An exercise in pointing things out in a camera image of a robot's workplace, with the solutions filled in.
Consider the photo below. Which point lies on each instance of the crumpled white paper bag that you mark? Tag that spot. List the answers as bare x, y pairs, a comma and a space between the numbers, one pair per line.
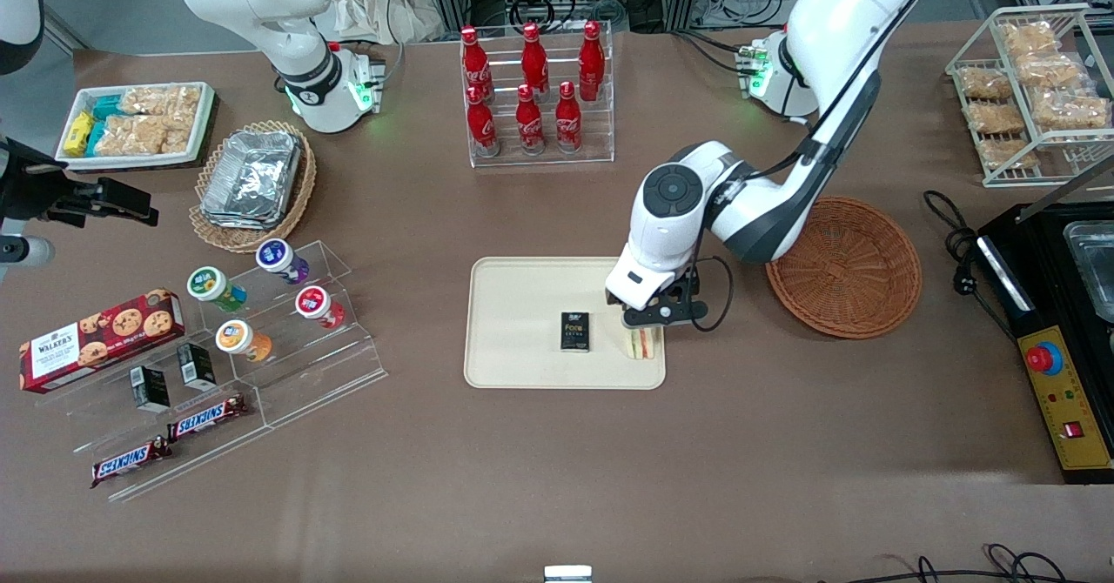
383, 4

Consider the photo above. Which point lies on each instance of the stack of foil containers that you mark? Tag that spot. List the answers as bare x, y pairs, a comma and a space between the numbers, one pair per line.
252, 178

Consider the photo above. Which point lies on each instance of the orange lid cup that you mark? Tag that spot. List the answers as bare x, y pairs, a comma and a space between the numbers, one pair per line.
239, 339

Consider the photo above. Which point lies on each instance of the small black box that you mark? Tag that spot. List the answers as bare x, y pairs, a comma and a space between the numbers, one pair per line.
575, 332

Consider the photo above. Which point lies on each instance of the small silver white object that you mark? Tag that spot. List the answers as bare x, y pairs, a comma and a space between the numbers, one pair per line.
567, 574

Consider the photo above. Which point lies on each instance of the rice crispy snack pack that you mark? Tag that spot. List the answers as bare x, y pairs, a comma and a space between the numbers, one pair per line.
161, 100
139, 135

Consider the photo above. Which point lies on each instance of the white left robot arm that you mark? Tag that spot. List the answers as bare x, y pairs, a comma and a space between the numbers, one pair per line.
835, 26

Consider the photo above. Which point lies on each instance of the yellow snack packet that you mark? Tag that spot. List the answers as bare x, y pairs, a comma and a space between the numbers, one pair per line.
78, 133

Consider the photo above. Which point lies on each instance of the crispy snack pack clear wrap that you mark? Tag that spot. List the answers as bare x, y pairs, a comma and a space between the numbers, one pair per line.
996, 117
988, 83
1070, 111
1031, 39
1053, 70
1009, 152

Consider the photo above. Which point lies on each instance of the triangle sandwich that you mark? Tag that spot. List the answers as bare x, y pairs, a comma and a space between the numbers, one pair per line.
644, 345

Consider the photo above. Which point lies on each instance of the red Walkers cookie box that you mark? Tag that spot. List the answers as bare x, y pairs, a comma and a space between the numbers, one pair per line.
96, 344

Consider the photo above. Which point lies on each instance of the single foil food container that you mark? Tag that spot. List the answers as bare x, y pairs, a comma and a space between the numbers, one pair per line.
1092, 270

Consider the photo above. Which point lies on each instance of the beige plastic tray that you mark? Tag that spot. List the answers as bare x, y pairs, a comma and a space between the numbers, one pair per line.
522, 322

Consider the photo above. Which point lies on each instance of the green lid cup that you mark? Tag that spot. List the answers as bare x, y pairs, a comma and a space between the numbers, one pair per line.
209, 285

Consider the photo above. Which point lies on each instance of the Snickers chocolate bar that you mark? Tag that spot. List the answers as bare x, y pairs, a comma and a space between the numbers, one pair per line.
207, 418
130, 459

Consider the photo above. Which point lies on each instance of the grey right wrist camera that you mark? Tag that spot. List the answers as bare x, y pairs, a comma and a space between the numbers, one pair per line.
30, 252

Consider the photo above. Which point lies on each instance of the small black carton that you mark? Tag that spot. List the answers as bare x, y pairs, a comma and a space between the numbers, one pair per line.
197, 365
150, 389

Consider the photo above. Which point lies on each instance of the clear acrylic bottle rack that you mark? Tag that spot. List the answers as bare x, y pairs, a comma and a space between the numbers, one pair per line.
600, 130

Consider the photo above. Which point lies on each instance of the clear acrylic stepped stand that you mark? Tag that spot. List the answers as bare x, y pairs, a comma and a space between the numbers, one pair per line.
331, 365

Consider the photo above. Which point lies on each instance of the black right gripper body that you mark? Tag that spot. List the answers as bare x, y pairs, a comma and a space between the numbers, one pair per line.
42, 190

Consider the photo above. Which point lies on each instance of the light wicker basket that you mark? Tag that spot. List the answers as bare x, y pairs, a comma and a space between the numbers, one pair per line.
305, 191

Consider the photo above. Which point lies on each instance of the brown wicker basket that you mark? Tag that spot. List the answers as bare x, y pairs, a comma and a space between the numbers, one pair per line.
844, 270

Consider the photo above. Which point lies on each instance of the white rectangular snack tray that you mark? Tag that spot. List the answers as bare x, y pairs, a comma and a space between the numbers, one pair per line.
207, 122

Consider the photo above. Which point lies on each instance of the teal snack packet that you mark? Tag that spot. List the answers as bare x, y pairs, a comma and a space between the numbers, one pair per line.
94, 137
106, 106

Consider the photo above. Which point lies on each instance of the purple lid cup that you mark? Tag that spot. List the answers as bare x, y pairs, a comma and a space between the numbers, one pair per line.
278, 257

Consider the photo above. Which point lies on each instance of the black sealing machine yellow panel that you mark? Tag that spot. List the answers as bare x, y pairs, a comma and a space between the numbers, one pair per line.
1066, 418

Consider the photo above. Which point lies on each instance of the red lid cup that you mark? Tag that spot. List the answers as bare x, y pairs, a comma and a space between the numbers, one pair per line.
315, 303

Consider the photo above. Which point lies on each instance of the red cola bottle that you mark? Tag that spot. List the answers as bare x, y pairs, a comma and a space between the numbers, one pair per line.
481, 122
474, 61
568, 120
533, 56
592, 56
529, 122

